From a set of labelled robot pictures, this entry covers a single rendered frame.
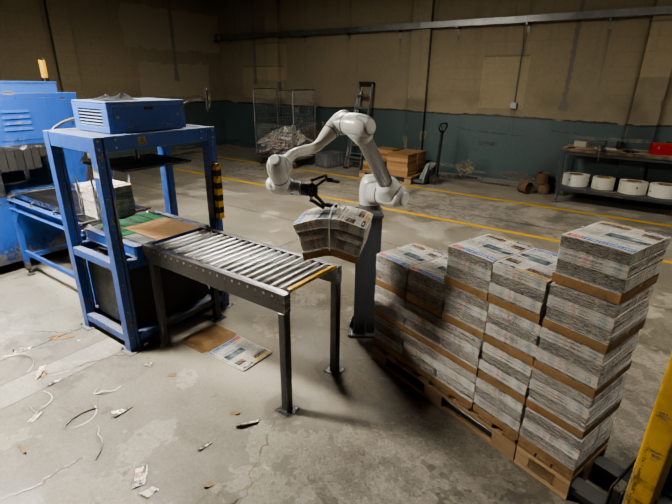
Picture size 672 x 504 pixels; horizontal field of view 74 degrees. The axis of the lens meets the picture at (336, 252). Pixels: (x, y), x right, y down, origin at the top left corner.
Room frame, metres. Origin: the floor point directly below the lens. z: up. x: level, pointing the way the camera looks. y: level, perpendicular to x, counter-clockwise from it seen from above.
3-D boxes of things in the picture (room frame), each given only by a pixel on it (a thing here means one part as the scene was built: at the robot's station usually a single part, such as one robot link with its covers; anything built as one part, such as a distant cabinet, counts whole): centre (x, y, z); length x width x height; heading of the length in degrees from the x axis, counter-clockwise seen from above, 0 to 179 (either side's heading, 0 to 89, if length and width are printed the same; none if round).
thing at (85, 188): (3.70, 1.97, 0.93); 0.38 x 0.30 x 0.26; 55
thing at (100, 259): (3.37, 1.50, 0.38); 0.94 x 0.69 x 0.63; 145
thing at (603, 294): (1.82, -1.20, 0.63); 0.38 x 0.29 x 0.97; 127
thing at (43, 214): (4.02, 2.42, 0.75); 1.53 x 0.64 x 0.10; 55
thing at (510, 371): (2.40, -0.77, 0.42); 1.17 x 0.39 x 0.83; 37
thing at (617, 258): (1.82, -1.20, 0.65); 0.39 x 0.30 x 1.29; 127
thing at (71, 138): (3.37, 1.50, 1.50); 0.94 x 0.68 x 0.10; 145
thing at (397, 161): (9.28, -1.19, 0.28); 1.20 x 0.83 x 0.57; 55
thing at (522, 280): (2.06, -1.02, 0.95); 0.38 x 0.29 x 0.23; 126
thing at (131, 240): (3.37, 1.50, 0.75); 0.70 x 0.65 x 0.10; 55
